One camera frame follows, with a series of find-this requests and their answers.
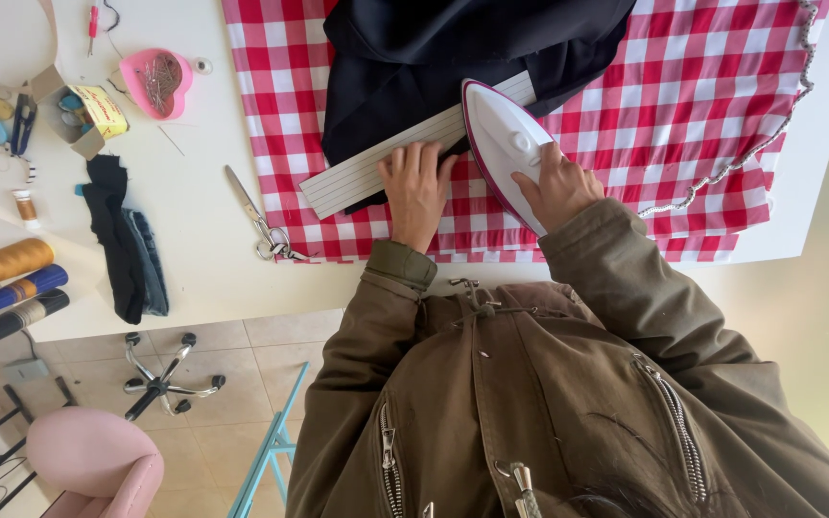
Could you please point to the person's right hand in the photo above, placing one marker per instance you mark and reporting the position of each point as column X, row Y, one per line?
column 565, row 194

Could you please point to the person's left hand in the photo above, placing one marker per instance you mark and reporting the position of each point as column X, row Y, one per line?
column 414, row 198

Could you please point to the white lined card ruler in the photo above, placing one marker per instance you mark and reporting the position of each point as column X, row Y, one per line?
column 357, row 180

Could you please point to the white and pink clothes iron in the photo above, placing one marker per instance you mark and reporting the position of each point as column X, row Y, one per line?
column 501, row 137

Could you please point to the black fabric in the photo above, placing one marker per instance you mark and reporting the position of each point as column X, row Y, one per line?
column 422, row 65

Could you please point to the red white checkered cloth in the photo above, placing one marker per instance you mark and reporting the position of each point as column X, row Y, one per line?
column 673, row 93

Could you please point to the silver scissors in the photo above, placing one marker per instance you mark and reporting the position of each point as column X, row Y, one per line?
column 245, row 194

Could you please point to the olive green jacket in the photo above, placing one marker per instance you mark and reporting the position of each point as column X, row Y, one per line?
column 529, row 403

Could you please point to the clear bobbin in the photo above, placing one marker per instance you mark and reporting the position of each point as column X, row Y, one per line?
column 203, row 66

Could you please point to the denim fabric scrap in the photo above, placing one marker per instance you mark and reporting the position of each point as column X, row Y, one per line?
column 152, row 266

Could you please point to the heap of sewing pins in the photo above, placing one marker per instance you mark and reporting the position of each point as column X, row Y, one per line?
column 161, row 79

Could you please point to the turquoise trestle leg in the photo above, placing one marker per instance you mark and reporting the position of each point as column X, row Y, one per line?
column 270, row 442

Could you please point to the black fabric scrap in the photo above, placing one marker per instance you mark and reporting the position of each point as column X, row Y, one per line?
column 112, row 230

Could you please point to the pink heart-shaped dish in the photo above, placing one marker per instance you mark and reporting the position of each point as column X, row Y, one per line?
column 134, row 72

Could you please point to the chrome swivel chair base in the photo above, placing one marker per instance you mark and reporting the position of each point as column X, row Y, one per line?
column 159, row 385

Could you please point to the open cardboard box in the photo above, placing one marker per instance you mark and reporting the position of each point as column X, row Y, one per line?
column 101, row 108

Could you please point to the red seam ripper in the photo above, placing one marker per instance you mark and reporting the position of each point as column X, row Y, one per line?
column 93, row 21

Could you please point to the small copper thread spool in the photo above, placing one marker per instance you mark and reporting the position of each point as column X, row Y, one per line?
column 25, row 208

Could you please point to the blue thread snips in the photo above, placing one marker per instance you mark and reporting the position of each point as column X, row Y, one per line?
column 24, row 122

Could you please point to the blue thread cone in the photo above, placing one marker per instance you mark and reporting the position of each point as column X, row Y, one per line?
column 22, row 289

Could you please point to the black thread cone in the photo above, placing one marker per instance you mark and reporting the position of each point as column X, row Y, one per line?
column 22, row 316

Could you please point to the orange thread cone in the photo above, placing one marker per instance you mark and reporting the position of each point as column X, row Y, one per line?
column 8, row 262

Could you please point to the pink upholstered chair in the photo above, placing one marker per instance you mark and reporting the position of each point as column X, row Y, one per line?
column 91, row 453

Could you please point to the grey power adapter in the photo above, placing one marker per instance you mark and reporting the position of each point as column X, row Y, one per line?
column 26, row 369

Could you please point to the black metal frame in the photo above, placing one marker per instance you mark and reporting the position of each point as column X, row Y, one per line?
column 15, row 406

